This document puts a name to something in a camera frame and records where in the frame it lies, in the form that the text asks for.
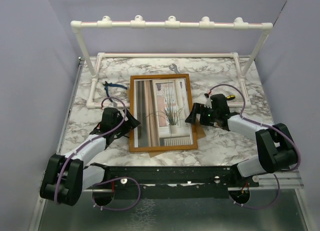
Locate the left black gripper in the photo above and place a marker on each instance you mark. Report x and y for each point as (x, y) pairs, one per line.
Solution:
(129, 124)

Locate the plant window photo print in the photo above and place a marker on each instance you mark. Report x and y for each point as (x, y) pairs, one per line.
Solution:
(162, 113)

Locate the silver open-end wrench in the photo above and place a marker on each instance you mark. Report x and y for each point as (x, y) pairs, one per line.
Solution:
(173, 67)

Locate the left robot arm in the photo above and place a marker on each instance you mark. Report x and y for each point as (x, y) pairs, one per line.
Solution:
(67, 176)

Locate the white PVC pipe rack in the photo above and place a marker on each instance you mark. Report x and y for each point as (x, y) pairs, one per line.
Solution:
(171, 23)

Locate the blue handled pliers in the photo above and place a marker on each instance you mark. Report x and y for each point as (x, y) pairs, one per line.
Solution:
(108, 85)

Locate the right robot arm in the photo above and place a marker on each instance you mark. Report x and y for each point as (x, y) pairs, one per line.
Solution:
(275, 147)

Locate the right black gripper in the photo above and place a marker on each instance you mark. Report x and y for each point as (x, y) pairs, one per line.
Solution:
(198, 108)

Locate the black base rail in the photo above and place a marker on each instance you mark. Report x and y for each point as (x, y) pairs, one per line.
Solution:
(173, 182)

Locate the yellow black screwdriver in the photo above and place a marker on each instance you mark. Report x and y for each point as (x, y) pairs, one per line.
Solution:
(230, 97)

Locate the aluminium extrusion rail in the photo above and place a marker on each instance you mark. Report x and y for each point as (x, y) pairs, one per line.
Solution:
(286, 180)

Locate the brown wooden picture frame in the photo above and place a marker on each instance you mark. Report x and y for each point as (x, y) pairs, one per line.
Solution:
(132, 131)

